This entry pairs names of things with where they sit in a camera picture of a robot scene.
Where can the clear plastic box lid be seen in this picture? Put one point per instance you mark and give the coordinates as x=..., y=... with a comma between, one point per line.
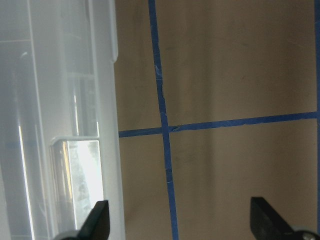
x=59, y=140

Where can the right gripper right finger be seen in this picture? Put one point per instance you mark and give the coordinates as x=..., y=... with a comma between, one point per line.
x=266, y=223

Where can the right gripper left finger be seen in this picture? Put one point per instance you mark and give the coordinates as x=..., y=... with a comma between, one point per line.
x=97, y=224

